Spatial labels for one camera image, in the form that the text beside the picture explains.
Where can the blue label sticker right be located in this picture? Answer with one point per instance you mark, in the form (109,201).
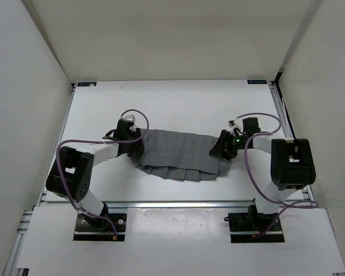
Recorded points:
(257,82)

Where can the aluminium table edge rail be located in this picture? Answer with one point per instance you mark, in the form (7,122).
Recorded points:
(177,204)

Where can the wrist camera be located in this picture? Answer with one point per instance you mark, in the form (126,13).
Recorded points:
(128,117)
(235,128)

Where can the blue label sticker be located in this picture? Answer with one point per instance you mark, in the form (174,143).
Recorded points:
(257,82)
(86,84)

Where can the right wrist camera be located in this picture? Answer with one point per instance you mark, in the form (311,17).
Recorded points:
(235,128)

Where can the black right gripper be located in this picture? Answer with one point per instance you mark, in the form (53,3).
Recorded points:
(226,152)

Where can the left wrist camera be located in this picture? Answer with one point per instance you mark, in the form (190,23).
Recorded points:
(128,117)

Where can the white front cover panel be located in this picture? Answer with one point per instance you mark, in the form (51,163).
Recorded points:
(177,242)

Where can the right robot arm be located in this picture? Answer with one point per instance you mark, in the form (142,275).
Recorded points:
(291,165)

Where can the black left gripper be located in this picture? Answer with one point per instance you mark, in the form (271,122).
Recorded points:
(139,146)

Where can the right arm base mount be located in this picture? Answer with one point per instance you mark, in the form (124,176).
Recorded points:
(254,227)

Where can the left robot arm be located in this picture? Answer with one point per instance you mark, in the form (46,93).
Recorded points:
(70,174)

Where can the blue label sticker left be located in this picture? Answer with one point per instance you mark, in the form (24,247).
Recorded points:
(86,84)

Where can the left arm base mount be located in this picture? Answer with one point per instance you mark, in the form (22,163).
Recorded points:
(89,229)

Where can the grey pleated skirt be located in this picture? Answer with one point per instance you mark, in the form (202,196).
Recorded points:
(180,156)

